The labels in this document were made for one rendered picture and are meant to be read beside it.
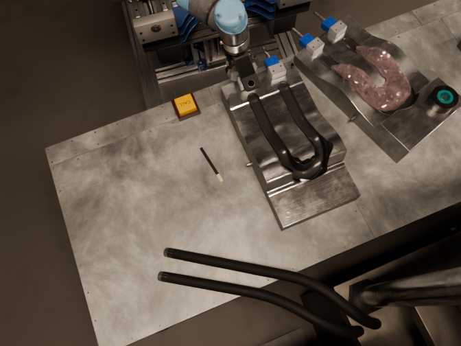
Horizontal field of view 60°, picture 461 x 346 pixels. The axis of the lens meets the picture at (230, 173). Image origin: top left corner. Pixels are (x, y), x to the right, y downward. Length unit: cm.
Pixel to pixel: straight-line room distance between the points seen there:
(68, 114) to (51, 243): 74
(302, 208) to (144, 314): 57
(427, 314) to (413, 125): 57
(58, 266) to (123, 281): 99
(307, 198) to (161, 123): 56
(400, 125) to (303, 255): 49
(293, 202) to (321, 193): 9
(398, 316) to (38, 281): 168
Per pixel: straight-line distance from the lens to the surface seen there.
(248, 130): 128
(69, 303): 222
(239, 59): 115
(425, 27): 172
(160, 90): 216
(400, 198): 138
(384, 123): 133
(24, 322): 231
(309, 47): 146
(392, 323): 133
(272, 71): 135
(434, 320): 109
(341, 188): 127
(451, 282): 74
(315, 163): 126
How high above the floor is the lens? 204
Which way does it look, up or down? 71 degrees down
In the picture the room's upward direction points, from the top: 6 degrees counter-clockwise
